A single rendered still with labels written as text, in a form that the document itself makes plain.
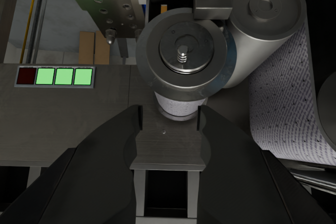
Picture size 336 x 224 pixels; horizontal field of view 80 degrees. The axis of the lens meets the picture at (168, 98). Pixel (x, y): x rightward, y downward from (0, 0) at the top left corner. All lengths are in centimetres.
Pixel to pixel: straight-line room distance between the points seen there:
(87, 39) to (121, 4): 233
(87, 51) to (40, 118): 221
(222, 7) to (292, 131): 23
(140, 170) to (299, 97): 44
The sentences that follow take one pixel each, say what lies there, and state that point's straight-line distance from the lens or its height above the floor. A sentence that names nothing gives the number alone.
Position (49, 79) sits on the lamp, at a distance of 73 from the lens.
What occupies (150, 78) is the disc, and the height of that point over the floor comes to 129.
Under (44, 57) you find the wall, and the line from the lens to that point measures 375.
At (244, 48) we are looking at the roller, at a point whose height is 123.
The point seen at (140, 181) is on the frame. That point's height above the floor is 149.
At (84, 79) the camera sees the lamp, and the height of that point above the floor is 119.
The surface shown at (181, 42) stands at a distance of 29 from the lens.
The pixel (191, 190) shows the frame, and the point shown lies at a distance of 62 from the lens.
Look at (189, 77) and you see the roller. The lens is 28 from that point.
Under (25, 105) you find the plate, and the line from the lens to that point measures 76.
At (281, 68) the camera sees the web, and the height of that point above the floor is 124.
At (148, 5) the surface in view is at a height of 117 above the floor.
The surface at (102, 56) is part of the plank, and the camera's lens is 277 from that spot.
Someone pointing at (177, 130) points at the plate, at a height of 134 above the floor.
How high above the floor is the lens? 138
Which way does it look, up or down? 13 degrees down
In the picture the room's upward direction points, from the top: 179 degrees counter-clockwise
